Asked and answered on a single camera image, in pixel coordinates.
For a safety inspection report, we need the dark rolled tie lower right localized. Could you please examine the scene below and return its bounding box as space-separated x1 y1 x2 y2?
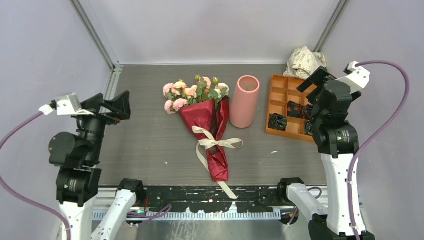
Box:
304 120 313 136

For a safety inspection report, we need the red wrapping paper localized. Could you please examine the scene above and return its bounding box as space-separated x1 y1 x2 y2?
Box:
179 96 230 182

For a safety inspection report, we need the pink cylindrical vase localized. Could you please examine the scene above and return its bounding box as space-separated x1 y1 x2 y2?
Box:
229 75 261 129

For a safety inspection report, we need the pink flower bunch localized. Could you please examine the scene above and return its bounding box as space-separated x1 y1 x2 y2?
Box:
162 75 230 114

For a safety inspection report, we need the dark rolled tie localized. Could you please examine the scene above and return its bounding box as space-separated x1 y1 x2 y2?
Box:
287 101 304 119
268 113 288 131
302 104 313 120
304 120 313 136

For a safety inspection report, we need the crumpled printed paper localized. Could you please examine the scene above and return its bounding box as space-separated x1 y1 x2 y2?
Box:
283 46 328 80

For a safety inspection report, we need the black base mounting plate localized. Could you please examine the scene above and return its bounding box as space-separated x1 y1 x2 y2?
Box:
134 185 294 213

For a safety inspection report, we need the orange compartment tray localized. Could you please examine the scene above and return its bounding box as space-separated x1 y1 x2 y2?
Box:
265 74 317 143

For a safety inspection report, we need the cream printed ribbon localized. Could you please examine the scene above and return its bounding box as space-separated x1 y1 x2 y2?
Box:
191 125 244 200

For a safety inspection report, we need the dark rolled tie upper right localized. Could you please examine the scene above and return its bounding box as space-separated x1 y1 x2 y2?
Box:
302 104 313 120

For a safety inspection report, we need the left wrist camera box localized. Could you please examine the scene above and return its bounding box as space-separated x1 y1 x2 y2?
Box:
54 93 94 116

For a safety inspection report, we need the dark rolled tie middle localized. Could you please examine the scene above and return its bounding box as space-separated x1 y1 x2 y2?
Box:
287 101 304 119

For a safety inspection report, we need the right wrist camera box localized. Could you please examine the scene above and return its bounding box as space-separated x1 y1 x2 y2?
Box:
336 61 370 94

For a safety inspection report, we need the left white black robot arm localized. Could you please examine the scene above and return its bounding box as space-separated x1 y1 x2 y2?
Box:
48 91 146 240

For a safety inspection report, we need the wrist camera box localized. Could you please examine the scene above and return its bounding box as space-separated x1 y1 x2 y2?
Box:
54 93 94 116
336 61 370 94

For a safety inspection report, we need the dark rolled tie left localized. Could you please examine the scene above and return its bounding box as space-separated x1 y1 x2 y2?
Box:
268 113 288 131

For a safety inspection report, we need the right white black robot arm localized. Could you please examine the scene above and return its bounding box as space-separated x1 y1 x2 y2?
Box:
277 62 375 240

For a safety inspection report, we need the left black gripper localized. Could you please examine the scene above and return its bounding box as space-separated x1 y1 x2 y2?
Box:
75 88 131 162

